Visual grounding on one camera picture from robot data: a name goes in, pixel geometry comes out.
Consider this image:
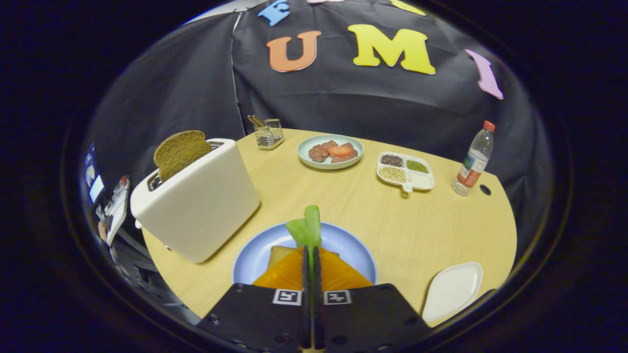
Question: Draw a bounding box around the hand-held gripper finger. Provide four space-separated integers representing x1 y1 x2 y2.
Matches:
196 245 313 353
313 245 435 353

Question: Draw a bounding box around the green lettuce leaf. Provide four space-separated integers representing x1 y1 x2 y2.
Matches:
286 205 322 275

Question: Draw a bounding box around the brown bread slice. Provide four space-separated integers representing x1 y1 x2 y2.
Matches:
154 130 213 183

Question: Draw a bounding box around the pale toast slice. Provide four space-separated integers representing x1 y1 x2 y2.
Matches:
267 245 340 268

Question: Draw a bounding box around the blue plate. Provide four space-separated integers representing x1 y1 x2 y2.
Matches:
232 222 378 286

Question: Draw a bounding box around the white toaster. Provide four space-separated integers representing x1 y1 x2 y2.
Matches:
130 138 261 264

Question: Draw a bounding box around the small white plate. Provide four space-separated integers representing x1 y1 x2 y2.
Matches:
422 261 483 323

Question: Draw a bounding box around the pale green plate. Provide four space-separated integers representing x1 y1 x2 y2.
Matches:
297 134 365 170

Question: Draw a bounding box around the brown meat patty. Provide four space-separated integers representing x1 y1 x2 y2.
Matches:
331 143 359 164
309 140 338 163

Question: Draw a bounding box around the white divided dish of beans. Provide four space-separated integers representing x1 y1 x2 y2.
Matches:
376 151 435 193

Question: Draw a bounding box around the black backdrop cloth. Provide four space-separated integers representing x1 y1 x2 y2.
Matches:
81 0 552 255

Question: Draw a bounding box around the clear bottle with red cap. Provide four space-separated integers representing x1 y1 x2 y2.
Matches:
452 120 496 197

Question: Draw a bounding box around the lit monitor screen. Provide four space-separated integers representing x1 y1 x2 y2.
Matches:
82 152 105 204

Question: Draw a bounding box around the wire mesh holder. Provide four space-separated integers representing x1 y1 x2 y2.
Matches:
253 119 285 150

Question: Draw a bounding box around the white device with cables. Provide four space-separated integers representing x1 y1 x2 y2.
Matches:
98 176 131 247

